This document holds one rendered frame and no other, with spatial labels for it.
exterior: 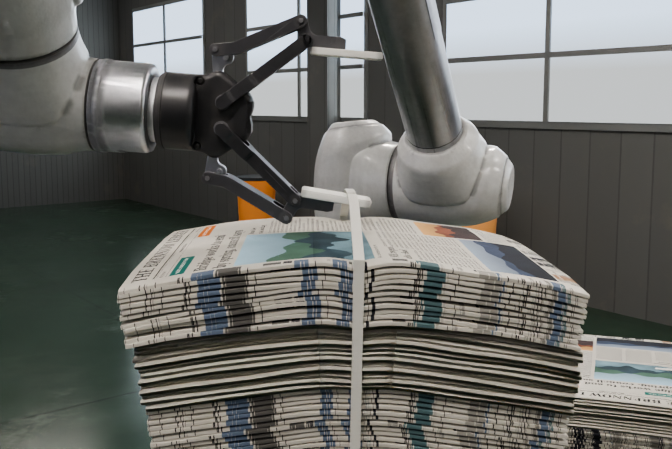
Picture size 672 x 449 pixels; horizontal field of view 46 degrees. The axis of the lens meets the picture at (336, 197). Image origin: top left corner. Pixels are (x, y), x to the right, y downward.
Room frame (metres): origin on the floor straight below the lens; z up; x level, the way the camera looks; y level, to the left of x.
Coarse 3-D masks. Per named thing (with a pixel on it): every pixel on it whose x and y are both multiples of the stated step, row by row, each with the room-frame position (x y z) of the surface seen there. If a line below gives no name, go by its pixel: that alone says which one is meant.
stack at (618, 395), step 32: (608, 352) 1.47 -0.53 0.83; (640, 352) 1.47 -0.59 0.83; (608, 384) 1.30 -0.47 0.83; (640, 384) 1.30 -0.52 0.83; (576, 416) 1.25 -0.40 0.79; (608, 416) 1.23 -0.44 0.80; (640, 416) 1.22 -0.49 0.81; (576, 448) 1.25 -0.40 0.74; (608, 448) 1.23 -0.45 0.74; (640, 448) 1.22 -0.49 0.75
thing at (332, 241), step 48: (336, 240) 0.75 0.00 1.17; (384, 240) 0.76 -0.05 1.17; (336, 288) 0.64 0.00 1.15; (384, 288) 0.65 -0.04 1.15; (336, 336) 0.65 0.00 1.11; (384, 336) 0.65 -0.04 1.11; (336, 384) 0.65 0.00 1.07; (384, 384) 0.65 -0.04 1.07; (336, 432) 0.65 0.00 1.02; (384, 432) 0.65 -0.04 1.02
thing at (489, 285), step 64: (448, 256) 0.71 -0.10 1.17; (512, 256) 0.76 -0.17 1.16; (448, 320) 0.65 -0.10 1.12; (512, 320) 0.65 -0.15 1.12; (576, 320) 0.65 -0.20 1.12; (448, 384) 0.65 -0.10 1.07; (512, 384) 0.65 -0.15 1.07; (576, 384) 0.65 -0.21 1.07; (448, 448) 0.65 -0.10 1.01; (512, 448) 0.66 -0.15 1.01
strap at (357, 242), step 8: (344, 192) 0.84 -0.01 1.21; (352, 192) 0.78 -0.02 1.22; (352, 200) 0.74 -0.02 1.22; (344, 208) 0.90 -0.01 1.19; (352, 208) 0.72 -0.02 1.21; (352, 216) 0.71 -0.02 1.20; (352, 224) 0.69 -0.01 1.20; (360, 224) 0.70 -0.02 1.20; (352, 232) 0.68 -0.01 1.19; (360, 232) 0.68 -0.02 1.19; (352, 240) 0.67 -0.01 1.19; (360, 240) 0.67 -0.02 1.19; (360, 248) 0.66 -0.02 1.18; (360, 256) 0.65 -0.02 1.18
